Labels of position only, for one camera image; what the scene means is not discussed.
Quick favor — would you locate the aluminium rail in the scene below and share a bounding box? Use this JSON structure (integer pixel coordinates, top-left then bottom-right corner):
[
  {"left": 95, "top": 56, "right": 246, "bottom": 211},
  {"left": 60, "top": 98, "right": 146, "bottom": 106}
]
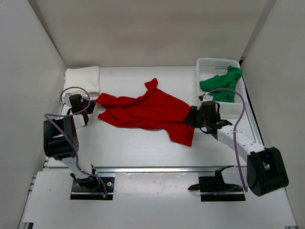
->
[{"left": 44, "top": 166, "right": 270, "bottom": 174}]

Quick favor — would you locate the red t shirt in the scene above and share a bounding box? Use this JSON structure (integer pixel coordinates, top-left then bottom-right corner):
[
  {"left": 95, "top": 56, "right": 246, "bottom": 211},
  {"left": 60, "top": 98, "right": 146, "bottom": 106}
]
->
[{"left": 95, "top": 78, "right": 194, "bottom": 147}]

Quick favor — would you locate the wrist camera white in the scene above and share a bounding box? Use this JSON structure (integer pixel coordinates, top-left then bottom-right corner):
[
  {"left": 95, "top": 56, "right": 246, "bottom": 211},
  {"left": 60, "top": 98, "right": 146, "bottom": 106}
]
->
[
  {"left": 62, "top": 93, "right": 71, "bottom": 105},
  {"left": 198, "top": 92, "right": 214, "bottom": 102}
]

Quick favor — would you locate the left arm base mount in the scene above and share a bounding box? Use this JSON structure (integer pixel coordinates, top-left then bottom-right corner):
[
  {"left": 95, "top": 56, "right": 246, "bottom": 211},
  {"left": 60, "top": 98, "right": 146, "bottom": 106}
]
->
[{"left": 70, "top": 173, "right": 115, "bottom": 200}]

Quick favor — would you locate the white t shirt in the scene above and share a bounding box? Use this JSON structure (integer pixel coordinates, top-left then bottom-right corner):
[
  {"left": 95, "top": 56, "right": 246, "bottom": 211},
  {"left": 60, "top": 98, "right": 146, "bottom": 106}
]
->
[{"left": 61, "top": 66, "right": 100, "bottom": 98}]

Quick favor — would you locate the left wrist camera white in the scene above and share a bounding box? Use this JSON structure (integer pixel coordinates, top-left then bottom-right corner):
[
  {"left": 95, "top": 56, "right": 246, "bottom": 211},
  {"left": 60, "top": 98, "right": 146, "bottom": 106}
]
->
[{"left": 62, "top": 93, "right": 71, "bottom": 105}]

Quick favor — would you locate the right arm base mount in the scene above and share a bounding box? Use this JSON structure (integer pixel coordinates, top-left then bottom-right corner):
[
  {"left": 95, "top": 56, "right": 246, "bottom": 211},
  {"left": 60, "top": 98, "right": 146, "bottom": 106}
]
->
[{"left": 187, "top": 166, "right": 245, "bottom": 202}]

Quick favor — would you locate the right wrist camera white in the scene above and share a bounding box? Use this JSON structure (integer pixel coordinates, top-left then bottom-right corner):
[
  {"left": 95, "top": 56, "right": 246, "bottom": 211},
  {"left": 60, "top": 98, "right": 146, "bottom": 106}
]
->
[{"left": 198, "top": 92, "right": 214, "bottom": 102}]

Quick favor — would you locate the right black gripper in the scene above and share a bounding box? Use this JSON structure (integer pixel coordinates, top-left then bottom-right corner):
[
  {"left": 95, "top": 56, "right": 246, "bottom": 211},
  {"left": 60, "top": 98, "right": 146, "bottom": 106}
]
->
[{"left": 183, "top": 106, "right": 209, "bottom": 129}]

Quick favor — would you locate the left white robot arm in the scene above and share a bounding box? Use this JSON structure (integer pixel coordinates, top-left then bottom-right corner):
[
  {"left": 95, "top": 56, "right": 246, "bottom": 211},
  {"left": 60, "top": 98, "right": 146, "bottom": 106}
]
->
[{"left": 43, "top": 94, "right": 101, "bottom": 192}]

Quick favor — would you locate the green t shirt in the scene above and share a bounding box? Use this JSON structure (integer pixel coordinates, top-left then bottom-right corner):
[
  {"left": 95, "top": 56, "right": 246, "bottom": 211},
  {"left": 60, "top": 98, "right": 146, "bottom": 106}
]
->
[{"left": 200, "top": 65, "right": 243, "bottom": 103}]

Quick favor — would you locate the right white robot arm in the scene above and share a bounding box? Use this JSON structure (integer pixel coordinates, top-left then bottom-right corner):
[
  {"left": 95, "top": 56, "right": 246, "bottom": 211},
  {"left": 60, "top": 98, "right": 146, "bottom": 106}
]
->
[{"left": 184, "top": 101, "right": 289, "bottom": 197}]

